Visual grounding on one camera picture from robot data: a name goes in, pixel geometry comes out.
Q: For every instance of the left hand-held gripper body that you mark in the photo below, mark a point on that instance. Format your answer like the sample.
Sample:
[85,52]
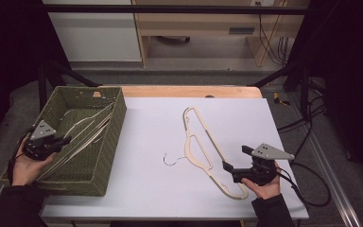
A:
[39,148]

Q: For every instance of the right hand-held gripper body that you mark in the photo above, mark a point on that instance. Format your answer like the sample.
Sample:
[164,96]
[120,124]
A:
[258,173]

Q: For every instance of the beige plastic clothes hanger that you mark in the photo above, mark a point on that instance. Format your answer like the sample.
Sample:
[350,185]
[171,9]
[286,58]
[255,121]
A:
[189,151]
[85,143]
[88,119]

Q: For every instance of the green woven basket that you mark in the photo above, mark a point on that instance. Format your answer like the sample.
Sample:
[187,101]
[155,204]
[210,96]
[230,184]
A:
[115,126]

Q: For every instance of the person's right hand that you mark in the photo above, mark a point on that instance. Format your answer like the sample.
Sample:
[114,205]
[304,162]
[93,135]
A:
[266,190]

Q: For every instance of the person's left hand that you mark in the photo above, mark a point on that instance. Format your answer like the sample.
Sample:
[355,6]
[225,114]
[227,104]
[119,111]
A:
[28,171]

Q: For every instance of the yellow and black tool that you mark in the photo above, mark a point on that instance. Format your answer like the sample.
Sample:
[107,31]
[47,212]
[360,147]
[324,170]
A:
[277,98]

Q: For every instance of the white table mat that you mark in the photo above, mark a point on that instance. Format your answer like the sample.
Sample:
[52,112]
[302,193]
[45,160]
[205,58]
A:
[151,183]

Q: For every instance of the white cabinet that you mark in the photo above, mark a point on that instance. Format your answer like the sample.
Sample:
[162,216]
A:
[97,38]

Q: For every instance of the black chair base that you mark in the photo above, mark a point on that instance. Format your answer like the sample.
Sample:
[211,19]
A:
[173,39]

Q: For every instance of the light wooden desk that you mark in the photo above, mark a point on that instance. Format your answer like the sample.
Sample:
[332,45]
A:
[198,23]

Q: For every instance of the black metal frame stand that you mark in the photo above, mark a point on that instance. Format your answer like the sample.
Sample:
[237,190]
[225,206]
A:
[42,85]
[304,91]

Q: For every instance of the black horizontal frame bar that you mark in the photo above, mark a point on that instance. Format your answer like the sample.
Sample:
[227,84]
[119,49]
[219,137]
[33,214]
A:
[170,9]

